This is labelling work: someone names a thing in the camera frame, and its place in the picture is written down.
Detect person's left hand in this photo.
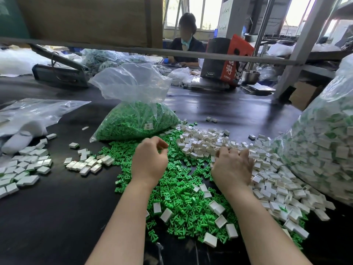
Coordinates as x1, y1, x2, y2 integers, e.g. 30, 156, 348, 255
131, 136, 170, 189

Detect person's right hand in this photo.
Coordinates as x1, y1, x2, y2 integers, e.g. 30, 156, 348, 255
211, 146, 254, 198

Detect pile of green parts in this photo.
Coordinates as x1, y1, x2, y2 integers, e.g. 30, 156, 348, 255
98, 130, 309, 249

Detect pile of white plastic caps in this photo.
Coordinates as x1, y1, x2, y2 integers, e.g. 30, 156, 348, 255
145, 121, 336, 249

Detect pile of assembled white pieces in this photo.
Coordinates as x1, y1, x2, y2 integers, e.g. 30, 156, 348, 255
0, 133, 57, 199

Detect person's right forearm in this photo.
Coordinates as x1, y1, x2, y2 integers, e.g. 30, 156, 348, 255
227, 187, 312, 265

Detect person's left forearm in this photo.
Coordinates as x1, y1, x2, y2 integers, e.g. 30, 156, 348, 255
85, 180, 154, 265

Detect bag of green clips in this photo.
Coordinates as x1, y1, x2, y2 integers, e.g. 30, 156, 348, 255
89, 62, 181, 143

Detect large bag of white caps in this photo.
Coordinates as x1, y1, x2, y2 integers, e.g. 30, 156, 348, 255
276, 52, 353, 206

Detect clear bag of pale parts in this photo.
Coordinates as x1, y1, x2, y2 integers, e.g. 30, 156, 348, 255
81, 48, 165, 73

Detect white paper sheets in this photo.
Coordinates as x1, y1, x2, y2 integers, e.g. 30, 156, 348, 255
240, 82, 277, 95

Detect crumpled white plastic bag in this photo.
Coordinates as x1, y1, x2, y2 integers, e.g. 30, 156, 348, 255
167, 67, 194, 86

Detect metal bowl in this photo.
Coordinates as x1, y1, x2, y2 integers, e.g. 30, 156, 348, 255
242, 70, 260, 85

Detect cardboard box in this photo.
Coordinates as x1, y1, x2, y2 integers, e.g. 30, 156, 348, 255
289, 81, 326, 112

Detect black and red box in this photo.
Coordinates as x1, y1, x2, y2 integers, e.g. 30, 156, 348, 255
200, 35, 256, 86

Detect black table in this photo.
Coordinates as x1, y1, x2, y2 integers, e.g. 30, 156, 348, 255
0, 57, 353, 265

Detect empty clear plastic bag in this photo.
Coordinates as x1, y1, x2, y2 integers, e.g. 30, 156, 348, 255
0, 98, 92, 157

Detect white bags on shelf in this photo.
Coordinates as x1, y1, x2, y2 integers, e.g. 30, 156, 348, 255
268, 43, 342, 59

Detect brown board panel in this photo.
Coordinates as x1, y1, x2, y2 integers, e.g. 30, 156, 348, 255
0, 0, 163, 47

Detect white plastic sheet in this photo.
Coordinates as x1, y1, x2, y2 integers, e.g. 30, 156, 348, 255
0, 48, 49, 76

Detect grey metal shelf frame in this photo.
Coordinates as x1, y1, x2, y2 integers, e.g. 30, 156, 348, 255
0, 0, 353, 102

